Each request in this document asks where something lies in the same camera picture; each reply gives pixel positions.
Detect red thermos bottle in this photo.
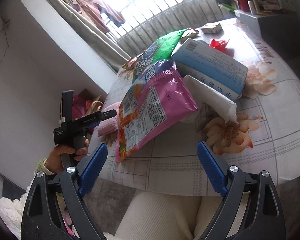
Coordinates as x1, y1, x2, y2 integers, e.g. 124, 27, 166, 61
237, 0, 250, 12

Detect white small box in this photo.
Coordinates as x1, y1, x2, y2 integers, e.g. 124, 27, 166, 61
202, 23, 222, 34

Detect floral tablecloth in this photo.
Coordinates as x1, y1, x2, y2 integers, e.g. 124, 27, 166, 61
90, 18, 300, 196

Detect red plastic wrapper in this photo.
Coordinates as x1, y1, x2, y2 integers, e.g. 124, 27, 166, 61
209, 39, 229, 53

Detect brown snack packet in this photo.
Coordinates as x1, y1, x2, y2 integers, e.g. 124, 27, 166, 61
122, 54, 141, 70
179, 28, 199, 44

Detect green snack bag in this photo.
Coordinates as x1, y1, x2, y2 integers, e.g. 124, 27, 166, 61
133, 29, 186, 82

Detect grey side cabinet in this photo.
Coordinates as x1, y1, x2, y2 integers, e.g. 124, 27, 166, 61
235, 10, 300, 60

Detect brown snack packet middle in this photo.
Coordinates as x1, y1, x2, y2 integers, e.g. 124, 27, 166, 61
179, 28, 199, 44

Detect pink orange snack bag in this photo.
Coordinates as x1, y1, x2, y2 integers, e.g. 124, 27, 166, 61
115, 60, 198, 162

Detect brown snack packet left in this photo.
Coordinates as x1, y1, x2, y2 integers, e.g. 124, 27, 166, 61
122, 54, 141, 70

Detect pink plastic bag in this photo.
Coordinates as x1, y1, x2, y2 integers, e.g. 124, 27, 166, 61
72, 95, 92, 120

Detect hanging pink clothes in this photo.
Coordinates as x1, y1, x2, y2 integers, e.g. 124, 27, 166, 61
68, 0, 126, 34

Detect blue white carton box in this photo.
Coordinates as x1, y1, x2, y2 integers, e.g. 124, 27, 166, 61
172, 38, 248, 102

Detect pink knitted cloth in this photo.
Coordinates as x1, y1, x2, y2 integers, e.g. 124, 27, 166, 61
97, 101, 121, 137

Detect person's left hand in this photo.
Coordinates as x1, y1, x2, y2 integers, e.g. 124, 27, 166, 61
44, 139, 89, 174

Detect metal balcony railing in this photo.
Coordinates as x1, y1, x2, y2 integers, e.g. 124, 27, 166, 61
106, 0, 231, 55

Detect left grey curtain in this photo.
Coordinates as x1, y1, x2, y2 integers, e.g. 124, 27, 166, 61
47, 0, 130, 72

